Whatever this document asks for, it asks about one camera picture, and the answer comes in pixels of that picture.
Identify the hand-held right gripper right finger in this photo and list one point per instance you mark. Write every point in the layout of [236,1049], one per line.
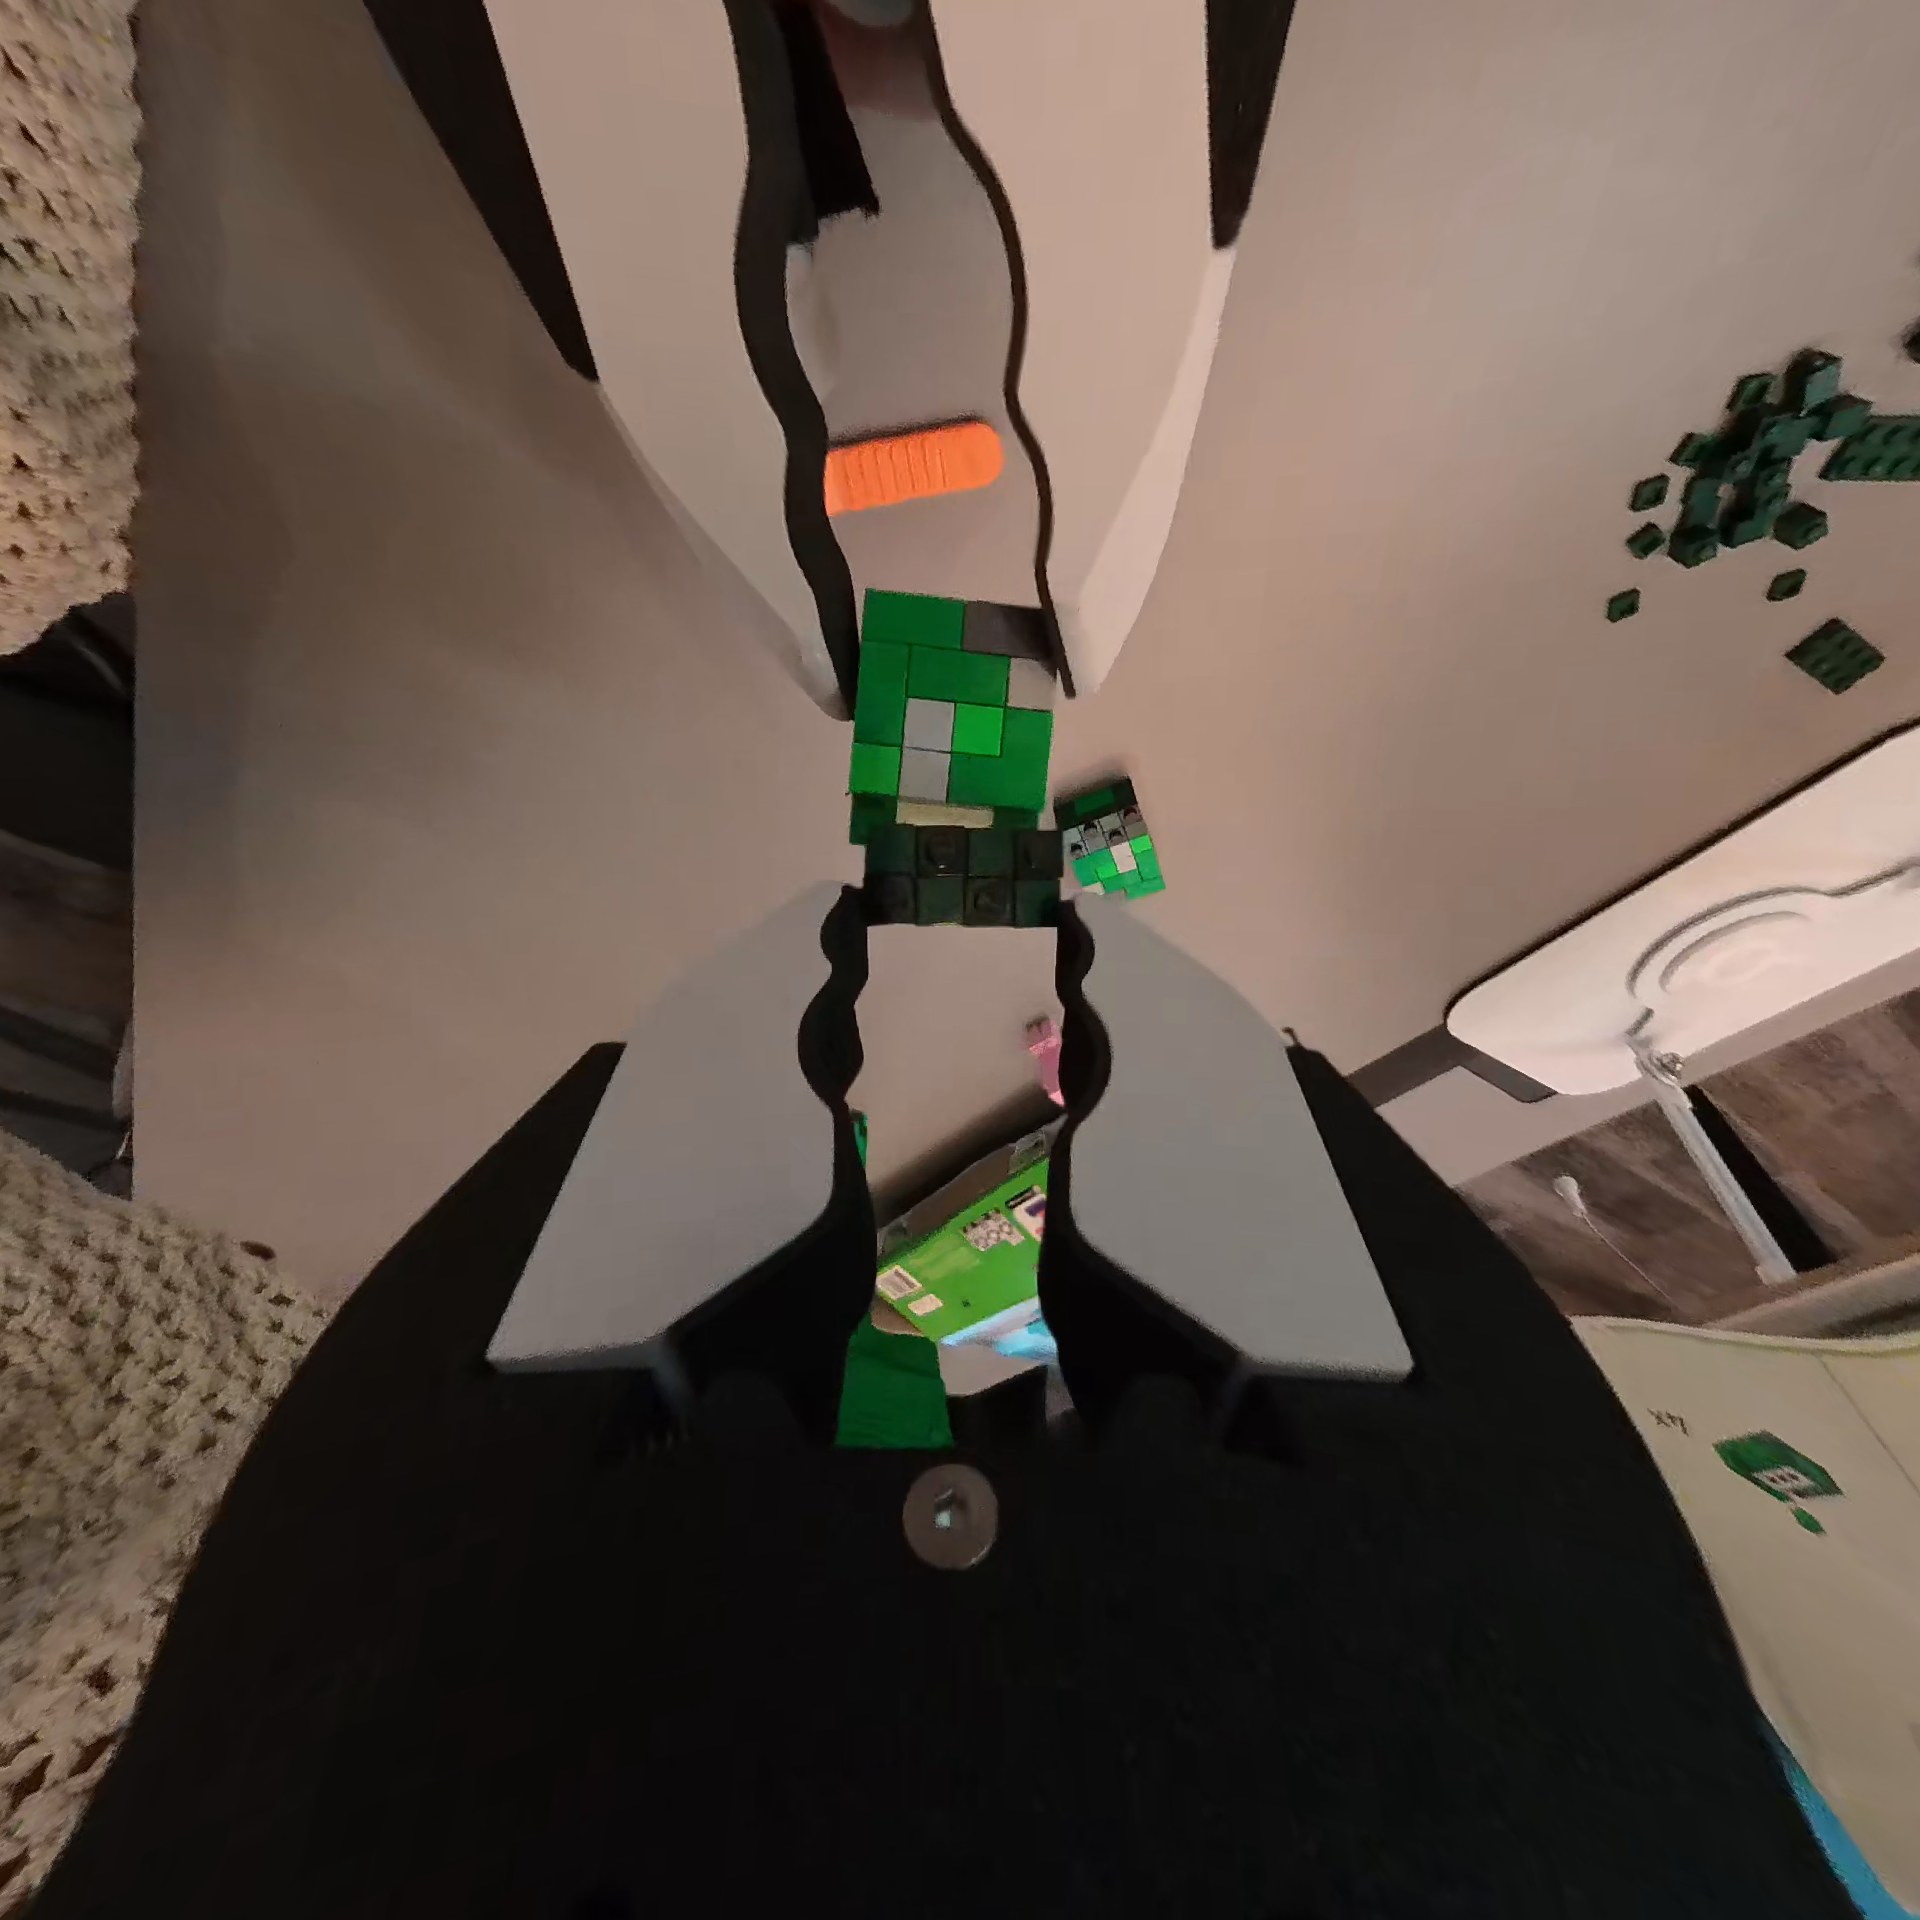
[1230,1185]

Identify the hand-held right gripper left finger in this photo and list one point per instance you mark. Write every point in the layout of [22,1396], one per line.
[704,1185]

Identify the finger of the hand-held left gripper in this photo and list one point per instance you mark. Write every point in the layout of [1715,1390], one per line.
[1109,225]
[645,225]

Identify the dark green lego plate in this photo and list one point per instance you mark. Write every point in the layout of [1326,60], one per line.
[960,885]
[1835,657]

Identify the green and white lego assembly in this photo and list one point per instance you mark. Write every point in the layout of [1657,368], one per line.
[945,705]

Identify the pink lego pig figure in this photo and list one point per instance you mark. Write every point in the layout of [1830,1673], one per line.
[1046,1060]

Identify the green lego set box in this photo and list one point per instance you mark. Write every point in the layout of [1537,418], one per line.
[960,1260]

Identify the small lego creeper head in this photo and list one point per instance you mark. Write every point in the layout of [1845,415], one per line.
[1115,839]

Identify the lego instruction book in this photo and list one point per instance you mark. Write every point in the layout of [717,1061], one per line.
[1769,1500]

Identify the pile of dark green lego pieces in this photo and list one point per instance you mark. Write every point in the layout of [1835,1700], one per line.
[1740,481]

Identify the orange brick separator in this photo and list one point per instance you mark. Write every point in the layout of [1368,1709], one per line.
[909,469]

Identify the white book stand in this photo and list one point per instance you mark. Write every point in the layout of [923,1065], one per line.
[1725,932]

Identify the person's knit sweater torso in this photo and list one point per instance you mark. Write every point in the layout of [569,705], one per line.
[120,1424]

